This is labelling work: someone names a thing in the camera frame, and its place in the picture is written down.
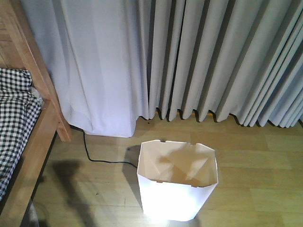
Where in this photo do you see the black power cord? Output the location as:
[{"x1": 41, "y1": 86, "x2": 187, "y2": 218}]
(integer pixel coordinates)
[{"x1": 82, "y1": 131, "x2": 138, "y2": 169}]

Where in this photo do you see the black white checkered bedding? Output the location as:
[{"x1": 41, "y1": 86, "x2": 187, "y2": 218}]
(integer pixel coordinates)
[{"x1": 0, "y1": 68, "x2": 42, "y2": 199}]

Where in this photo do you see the grey round rug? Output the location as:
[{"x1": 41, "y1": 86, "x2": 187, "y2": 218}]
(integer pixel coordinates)
[{"x1": 20, "y1": 200, "x2": 39, "y2": 227}]

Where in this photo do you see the wooden bed frame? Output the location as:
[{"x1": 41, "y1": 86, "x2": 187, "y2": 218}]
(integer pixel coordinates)
[{"x1": 0, "y1": 0, "x2": 71, "y2": 227}]

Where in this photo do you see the white pleated curtain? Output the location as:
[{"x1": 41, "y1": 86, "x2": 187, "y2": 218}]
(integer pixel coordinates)
[{"x1": 21, "y1": 0, "x2": 303, "y2": 137}]

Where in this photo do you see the white plastic trash bin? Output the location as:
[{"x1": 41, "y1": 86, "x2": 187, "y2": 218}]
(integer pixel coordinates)
[{"x1": 137, "y1": 140, "x2": 219, "y2": 221}]

